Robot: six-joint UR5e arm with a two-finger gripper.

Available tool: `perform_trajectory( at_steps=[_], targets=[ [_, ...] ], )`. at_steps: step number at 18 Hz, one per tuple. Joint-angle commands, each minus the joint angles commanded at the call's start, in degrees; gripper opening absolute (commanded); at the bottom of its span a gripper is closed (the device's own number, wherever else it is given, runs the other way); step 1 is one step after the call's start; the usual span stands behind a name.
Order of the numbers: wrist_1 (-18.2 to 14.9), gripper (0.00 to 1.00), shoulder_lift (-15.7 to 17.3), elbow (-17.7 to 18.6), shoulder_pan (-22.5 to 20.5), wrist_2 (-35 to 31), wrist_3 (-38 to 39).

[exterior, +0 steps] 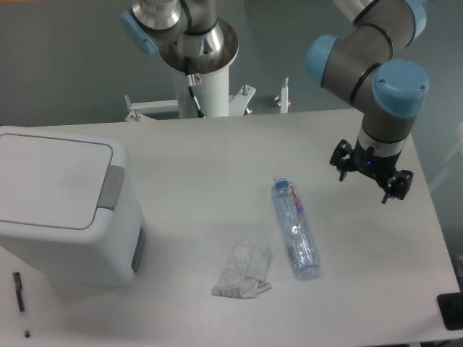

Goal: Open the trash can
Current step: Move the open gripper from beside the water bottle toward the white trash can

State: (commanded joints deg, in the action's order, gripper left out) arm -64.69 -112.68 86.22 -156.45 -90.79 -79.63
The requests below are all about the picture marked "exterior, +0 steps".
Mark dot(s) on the white push-lid trash can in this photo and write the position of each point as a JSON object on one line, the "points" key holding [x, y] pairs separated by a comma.
{"points": [[69, 207]]}

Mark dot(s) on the black pen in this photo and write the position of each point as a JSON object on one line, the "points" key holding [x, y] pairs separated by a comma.
{"points": [[21, 304]]}

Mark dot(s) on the black device at table edge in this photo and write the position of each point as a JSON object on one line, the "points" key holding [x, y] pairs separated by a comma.
{"points": [[450, 306]]}

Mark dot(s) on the clear plastic water bottle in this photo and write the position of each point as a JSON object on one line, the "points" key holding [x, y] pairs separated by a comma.
{"points": [[298, 238]]}

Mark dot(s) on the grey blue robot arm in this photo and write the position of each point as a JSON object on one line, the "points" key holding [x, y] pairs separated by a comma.
{"points": [[361, 69]]}

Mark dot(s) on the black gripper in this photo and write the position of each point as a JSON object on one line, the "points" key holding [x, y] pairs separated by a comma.
{"points": [[375, 160]]}

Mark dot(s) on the crumpled white plastic wrapper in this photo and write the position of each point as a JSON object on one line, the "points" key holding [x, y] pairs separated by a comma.
{"points": [[243, 275]]}

